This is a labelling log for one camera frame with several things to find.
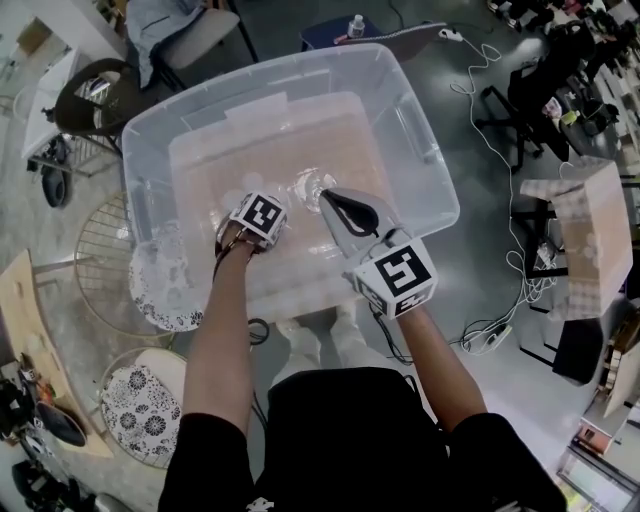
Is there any person's black shirt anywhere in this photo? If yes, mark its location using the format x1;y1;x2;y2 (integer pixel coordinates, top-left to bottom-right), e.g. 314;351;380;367
158;367;566;512

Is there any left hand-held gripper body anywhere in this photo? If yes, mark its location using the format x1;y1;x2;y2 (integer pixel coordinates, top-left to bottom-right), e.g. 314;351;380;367
227;190;289;252

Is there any long white cable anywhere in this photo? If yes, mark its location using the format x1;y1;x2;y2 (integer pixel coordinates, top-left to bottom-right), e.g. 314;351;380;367
449;34;571;351

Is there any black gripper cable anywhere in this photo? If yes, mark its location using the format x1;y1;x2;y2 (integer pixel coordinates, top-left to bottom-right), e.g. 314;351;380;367
369;304;416;366

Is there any grey padded chair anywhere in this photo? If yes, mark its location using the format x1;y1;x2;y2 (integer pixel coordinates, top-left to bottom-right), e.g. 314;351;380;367
124;0;259;91

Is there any person's white shoe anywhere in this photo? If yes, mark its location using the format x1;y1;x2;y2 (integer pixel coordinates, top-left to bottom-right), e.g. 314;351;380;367
332;304;371;369
276;317;321;374

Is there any black round pan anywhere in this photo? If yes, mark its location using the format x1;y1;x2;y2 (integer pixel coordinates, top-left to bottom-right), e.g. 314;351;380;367
35;402;87;449

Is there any table with pink checkered cloth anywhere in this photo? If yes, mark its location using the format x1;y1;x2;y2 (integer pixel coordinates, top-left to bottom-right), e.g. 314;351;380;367
519;155;634;321
167;92;401;321

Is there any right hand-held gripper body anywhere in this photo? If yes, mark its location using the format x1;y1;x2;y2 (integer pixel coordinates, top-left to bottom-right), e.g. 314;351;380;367
341;227;441;320

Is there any floral seat cushion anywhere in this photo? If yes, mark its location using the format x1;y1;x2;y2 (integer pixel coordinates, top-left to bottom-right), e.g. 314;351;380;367
128;239;206;333
101;364;182;457

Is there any black wicker chair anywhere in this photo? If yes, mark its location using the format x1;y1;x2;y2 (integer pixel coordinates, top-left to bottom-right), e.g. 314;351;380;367
53;58;146;151

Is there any person's white left shoe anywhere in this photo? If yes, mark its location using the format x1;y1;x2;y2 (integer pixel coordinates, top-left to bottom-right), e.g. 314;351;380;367
276;317;321;374

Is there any gold wire chair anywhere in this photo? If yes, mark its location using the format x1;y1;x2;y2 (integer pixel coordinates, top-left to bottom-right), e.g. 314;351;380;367
73;192;206;336
98;347;189;471

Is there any person's right forearm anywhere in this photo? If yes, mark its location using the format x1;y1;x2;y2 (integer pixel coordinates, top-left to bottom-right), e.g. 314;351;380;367
397;304;489;434

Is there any person's left hand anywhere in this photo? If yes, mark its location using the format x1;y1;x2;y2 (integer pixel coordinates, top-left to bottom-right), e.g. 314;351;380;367
214;214;262;264

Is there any dark grey helmet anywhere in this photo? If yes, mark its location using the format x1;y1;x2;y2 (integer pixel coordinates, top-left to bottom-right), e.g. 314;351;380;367
42;164;71;209

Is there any black side chair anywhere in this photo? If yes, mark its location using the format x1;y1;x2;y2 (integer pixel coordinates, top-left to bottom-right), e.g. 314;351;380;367
519;314;606;386

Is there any person's left forearm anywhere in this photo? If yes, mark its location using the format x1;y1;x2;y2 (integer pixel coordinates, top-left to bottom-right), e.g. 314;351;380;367
180;244;255;444

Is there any cream round cushion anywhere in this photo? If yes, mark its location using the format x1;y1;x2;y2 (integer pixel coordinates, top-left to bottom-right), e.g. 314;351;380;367
134;348;189;401

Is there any small white table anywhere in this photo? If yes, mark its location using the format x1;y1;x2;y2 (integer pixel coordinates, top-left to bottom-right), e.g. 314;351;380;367
20;47;86;176

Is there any clear glass cup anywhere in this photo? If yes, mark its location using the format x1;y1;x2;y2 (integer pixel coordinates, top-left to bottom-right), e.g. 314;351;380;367
294;169;337;211

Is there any light wooden table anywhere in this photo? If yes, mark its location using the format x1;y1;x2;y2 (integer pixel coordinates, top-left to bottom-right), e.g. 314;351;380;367
0;249;116;459

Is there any black office chair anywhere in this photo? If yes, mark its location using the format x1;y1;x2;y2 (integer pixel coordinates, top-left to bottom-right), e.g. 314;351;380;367
474;49;571;174

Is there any person's white right shoe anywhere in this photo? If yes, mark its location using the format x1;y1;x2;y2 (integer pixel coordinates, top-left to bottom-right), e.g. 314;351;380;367
332;304;371;369

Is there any clear plastic storage bin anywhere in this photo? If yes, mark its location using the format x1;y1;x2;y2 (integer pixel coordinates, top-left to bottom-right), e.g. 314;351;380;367
121;42;461;301

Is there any light blue jacket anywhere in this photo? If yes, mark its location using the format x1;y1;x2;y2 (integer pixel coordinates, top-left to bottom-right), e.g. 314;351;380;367
124;0;204;89

